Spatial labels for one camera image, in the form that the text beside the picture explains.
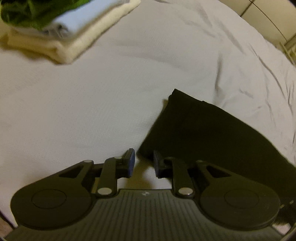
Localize white duvet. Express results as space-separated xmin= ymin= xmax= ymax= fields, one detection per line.
xmin=1 ymin=1 xmax=295 ymax=222

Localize white sliding wardrobe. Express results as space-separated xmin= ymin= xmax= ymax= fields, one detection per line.
xmin=221 ymin=0 xmax=295 ymax=45

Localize black garment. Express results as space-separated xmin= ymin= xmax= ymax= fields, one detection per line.
xmin=138 ymin=90 xmax=295 ymax=224

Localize wooden shelf unit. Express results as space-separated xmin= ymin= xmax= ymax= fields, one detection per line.
xmin=276 ymin=40 xmax=295 ymax=66

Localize green folded cloth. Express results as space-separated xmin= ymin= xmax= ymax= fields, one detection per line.
xmin=1 ymin=0 xmax=90 ymax=30

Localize light blue folded cloth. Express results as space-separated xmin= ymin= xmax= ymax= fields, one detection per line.
xmin=40 ymin=0 xmax=129 ymax=39

